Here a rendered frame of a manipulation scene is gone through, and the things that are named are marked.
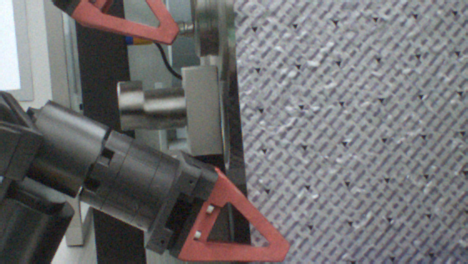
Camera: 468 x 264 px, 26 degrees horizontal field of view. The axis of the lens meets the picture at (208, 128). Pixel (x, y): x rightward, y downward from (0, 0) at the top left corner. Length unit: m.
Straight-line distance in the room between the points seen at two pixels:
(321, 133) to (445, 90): 0.10
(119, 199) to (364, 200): 0.18
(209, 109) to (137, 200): 0.13
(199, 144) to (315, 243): 0.13
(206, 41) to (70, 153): 0.14
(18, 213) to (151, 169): 0.10
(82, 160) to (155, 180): 0.05
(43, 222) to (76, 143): 0.06
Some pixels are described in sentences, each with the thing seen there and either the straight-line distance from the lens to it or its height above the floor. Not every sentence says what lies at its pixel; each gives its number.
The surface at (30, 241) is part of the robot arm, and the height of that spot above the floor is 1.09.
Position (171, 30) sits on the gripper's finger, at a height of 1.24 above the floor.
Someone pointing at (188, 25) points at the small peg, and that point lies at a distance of 0.80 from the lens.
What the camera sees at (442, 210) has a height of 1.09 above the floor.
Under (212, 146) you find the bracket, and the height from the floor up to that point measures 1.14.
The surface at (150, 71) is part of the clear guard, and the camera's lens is 1.76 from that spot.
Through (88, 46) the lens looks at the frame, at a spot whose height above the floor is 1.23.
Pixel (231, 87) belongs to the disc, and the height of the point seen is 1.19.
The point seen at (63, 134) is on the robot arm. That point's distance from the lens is 0.70.
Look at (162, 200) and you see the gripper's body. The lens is 0.70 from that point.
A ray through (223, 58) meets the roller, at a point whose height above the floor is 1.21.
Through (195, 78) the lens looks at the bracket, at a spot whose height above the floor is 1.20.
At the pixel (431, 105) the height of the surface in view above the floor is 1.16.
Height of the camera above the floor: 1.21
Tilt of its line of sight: 4 degrees down
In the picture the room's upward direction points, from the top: 5 degrees counter-clockwise
